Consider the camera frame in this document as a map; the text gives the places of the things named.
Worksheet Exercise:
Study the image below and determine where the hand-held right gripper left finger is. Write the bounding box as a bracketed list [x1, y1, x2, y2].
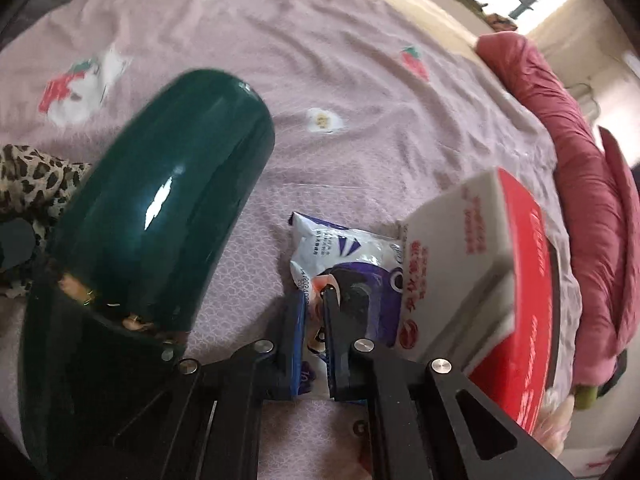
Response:
[95, 292, 308, 480]

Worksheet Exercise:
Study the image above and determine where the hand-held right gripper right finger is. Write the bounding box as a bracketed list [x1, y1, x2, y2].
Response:
[320, 282, 576, 480]

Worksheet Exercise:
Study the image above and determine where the white purple packet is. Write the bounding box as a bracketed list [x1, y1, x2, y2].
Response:
[289, 211, 427, 403]

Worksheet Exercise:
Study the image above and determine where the red tissue pack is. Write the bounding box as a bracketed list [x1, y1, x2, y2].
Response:
[397, 167, 558, 436]

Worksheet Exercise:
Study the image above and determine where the dark green thermos bottle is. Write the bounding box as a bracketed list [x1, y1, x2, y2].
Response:
[17, 69, 277, 480]

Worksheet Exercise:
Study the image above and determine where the green pillow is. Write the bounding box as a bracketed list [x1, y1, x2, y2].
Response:
[574, 384, 600, 411]

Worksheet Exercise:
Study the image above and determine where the pink quilt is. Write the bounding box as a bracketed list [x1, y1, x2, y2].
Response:
[475, 31, 640, 383]

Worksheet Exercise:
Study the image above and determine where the leopard print cloth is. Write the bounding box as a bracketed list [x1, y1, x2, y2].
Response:
[0, 144, 93, 301]

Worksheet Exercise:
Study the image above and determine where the bed with beige sheet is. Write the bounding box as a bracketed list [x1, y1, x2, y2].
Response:
[265, 0, 481, 56]

